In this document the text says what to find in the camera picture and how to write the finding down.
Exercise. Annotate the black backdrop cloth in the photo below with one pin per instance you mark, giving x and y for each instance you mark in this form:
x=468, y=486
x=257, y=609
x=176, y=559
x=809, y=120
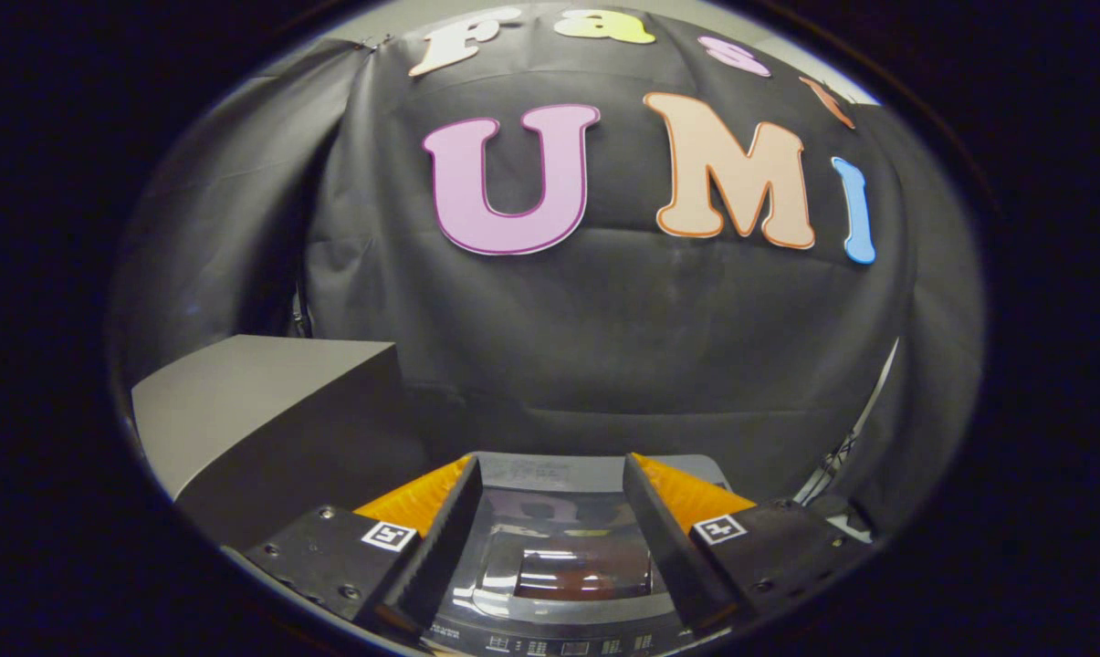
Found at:
x=604, y=347

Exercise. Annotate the metal backdrop stand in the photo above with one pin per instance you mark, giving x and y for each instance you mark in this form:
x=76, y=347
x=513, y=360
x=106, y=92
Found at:
x=299, y=319
x=846, y=447

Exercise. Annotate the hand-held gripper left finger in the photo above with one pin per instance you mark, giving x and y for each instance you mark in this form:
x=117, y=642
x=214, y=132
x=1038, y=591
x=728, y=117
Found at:
x=440, y=538

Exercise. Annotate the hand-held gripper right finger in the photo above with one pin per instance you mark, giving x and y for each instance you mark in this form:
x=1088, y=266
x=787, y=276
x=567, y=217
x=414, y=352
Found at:
x=668, y=547

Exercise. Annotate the grey washing machine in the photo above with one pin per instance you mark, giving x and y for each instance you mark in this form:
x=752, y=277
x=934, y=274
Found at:
x=559, y=646

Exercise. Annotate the white and dark cabinet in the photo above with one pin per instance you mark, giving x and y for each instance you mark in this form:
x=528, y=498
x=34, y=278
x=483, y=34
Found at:
x=239, y=401

